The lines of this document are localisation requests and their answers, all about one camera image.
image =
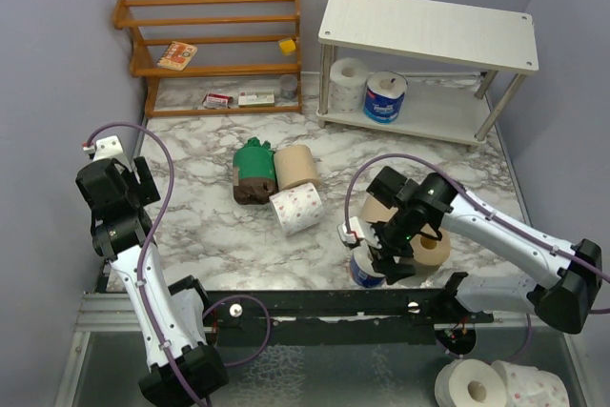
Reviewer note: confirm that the white plain paper roll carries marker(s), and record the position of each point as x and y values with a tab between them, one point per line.
348	83

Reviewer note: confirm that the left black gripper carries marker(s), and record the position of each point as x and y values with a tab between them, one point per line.
146	189

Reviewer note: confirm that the white two-tier shelf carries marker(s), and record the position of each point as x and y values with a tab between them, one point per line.
463	63

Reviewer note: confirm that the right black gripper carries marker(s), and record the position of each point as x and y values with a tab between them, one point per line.
388	266

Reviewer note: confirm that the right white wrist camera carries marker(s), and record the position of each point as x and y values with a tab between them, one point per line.
355	232

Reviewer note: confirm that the grey small cup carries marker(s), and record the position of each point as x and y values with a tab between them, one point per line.
288	85

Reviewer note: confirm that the small picture book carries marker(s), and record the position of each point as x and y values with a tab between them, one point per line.
177	56

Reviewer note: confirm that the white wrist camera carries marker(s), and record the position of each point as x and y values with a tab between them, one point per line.
355	232
109	147

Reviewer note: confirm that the white roll below table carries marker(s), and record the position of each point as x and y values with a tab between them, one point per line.
469	383

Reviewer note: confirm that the brown roll upright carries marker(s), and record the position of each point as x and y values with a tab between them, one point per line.
428	254

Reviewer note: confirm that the orange wooden rack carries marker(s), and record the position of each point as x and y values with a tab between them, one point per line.
235	38

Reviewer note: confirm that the pink dotted paper roll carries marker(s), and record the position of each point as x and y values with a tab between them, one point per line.
298	208

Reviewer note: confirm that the yellow cube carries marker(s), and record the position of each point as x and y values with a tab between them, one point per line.
287	46

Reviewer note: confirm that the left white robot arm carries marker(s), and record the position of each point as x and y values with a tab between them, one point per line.
183	367

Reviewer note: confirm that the red white small box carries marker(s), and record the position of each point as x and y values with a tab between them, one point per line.
216	101

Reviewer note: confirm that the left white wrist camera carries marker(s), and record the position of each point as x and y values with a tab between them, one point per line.
109	147

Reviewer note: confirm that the green brown wrapped roll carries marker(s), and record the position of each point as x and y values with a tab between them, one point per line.
254	178

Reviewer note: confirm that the brown roll lying centre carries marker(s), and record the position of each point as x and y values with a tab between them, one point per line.
374	211

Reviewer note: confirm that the white green flat box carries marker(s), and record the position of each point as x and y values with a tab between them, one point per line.
256	98

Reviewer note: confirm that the pink dotted roll below table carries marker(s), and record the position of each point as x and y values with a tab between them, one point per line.
529	386

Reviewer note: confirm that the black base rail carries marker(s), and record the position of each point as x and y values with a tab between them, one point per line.
327	317

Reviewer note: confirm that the brown roll beside green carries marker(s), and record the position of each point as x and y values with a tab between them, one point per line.
295	166

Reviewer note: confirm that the blue roll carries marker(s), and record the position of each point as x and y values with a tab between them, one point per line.
385	93
361	269

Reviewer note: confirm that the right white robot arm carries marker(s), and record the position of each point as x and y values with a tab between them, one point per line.
560	280

